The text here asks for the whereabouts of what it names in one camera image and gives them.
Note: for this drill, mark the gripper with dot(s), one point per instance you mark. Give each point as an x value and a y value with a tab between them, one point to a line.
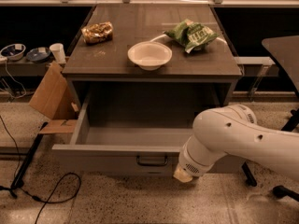
191	164

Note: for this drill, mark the grey top drawer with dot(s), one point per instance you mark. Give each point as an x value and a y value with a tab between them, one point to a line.
114	127

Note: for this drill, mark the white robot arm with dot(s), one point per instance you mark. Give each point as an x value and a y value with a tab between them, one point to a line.
233	130

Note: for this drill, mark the grey drawer cabinet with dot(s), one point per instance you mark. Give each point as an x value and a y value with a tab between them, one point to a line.
134	23

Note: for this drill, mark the white plastic bowl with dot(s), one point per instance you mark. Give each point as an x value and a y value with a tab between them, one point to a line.
149	55

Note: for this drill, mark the grey side shelf right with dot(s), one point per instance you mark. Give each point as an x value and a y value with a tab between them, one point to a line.
264	64

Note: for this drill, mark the grey side shelf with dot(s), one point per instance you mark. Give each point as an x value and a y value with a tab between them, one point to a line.
264	64
24	68

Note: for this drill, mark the green chip bag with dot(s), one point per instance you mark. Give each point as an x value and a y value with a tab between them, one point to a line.
192	35

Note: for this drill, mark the brown cardboard box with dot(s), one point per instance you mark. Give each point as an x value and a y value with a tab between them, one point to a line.
53	99

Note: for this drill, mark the black stand leg left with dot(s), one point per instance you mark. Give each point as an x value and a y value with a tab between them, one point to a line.
17	182

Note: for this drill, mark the brown snack bag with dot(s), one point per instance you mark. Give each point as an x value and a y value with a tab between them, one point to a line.
97	33

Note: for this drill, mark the white paper cup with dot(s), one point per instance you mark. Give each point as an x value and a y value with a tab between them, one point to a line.
57	49

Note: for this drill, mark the blue bowl right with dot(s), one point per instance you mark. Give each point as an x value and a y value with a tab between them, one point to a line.
38	55

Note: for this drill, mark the blue bowl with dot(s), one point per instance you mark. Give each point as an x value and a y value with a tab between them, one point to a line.
13	52
38	55

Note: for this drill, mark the grey side shelf left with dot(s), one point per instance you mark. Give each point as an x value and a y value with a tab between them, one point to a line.
24	68

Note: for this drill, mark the blue bowl left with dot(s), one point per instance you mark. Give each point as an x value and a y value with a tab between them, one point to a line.
13	52

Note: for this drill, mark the black drawer handle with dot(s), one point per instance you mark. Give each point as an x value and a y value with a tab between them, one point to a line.
152	161

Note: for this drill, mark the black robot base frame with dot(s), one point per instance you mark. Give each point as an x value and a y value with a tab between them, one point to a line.
284	51

